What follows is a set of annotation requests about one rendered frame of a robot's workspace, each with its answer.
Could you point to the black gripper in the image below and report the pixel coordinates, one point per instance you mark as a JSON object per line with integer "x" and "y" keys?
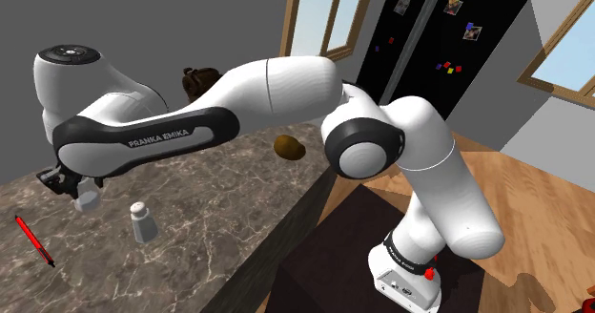
{"x": 63, "y": 181}

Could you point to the brown potato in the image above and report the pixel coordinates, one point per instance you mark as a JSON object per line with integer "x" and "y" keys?
{"x": 289, "y": 148}

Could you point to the dark brown figure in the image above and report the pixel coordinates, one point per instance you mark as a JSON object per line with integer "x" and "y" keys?
{"x": 201, "y": 81}

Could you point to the grey shaker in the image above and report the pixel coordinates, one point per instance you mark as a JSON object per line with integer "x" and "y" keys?
{"x": 143, "y": 226}
{"x": 87, "y": 198}

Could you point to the black fridge with magnets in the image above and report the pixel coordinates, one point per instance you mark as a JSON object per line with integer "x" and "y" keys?
{"x": 418, "y": 65}

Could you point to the red pen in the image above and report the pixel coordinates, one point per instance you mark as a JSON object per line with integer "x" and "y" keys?
{"x": 32, "y": 237}

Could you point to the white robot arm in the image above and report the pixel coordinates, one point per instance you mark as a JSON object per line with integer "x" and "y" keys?
{"x": 297, "y": 86}

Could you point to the wooden framed window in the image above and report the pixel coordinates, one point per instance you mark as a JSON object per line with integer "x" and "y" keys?
{"x": 565, "y": 58}
{"x": 316, "y": 14}

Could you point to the dark robot stand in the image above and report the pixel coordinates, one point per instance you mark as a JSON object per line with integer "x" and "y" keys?
{"x": 344, "y": 256}

